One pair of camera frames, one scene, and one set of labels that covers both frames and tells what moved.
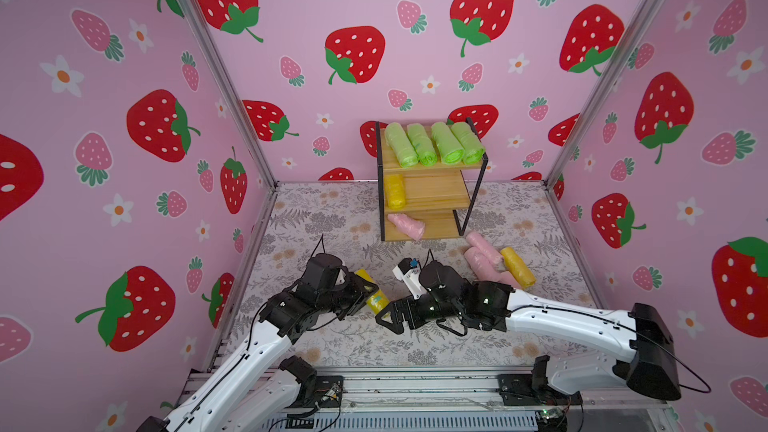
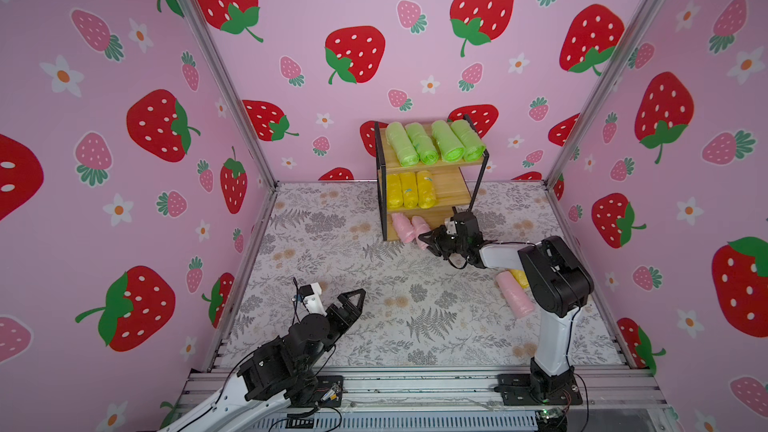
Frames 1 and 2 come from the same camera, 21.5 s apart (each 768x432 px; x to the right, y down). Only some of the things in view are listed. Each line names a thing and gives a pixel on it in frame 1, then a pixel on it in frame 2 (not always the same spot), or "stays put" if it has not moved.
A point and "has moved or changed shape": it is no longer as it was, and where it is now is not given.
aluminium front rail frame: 469,402 stays put
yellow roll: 517,268 stays put
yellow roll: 395,191 stays put
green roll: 451,151 stays put
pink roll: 414,229 has moved or changed shape
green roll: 400,144 stays put
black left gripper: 358,294 to 350,314
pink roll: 508,278 to 420,226
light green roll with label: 423,145 stays put
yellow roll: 377,302 to 409,189
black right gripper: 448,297 to 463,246
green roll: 471,147 stays put
